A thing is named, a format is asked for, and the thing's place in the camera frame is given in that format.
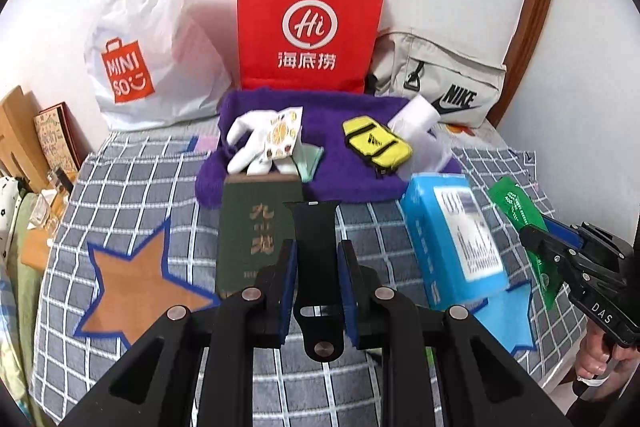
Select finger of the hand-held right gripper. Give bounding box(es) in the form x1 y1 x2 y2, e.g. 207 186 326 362
519 227 576 270
542 215 585 254

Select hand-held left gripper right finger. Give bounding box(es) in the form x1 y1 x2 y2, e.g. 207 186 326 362
336 241 576 427

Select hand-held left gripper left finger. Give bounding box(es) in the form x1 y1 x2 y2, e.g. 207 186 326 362
60 239 301 427

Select black watch strap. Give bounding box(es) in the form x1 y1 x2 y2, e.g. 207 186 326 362
284 201 346 360

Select clear plastic bag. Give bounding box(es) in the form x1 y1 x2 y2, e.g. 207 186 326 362
400 127 453 172

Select white glove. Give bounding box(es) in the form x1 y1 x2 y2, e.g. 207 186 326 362
226 109 296 175

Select fruit patterned packet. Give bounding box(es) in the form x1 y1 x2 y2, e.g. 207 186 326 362
262 106 304 160

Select yellow pouch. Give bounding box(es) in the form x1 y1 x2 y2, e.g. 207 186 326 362
342 118 413 176

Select person's right hand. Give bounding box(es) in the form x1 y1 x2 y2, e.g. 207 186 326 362
575 332 636 381

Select dark green book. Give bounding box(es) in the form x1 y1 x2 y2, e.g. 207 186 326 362
216 174 306 300

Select blue tissue pack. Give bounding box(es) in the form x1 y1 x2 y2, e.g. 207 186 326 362
400 172 508 308

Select purple towel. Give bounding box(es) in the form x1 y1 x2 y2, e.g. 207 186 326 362
195 89 463 208

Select grey checkered blanket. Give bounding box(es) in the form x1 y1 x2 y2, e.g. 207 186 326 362
30 127 591 427

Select white packet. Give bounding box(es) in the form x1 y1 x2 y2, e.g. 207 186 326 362
387 96 438 140

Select grey sling bag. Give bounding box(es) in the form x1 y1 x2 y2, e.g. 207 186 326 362
367 29 507 128

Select dark perfume bottle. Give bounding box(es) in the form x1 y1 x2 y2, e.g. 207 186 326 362
52 168 76 192

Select clear glass bottle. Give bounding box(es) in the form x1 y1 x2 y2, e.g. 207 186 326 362
29 192 66 230

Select wooden nightstand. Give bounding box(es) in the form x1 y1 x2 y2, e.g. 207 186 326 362
20 167 83 273

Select green bedding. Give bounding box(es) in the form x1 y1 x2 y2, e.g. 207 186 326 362
0 197 48 427

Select patterned brown book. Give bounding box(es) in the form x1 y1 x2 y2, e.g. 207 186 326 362
34 103 83 172

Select white spotted pillow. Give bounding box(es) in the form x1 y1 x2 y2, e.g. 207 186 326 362
0 177 23 258

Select white plastic shopping bag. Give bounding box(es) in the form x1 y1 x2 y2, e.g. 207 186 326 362
82 0 233 130

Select brown cardboard boards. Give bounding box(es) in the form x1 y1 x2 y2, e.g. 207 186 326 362
0 87 43 180

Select curved wooden frame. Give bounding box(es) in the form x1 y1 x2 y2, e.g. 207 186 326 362
487 0 561 128

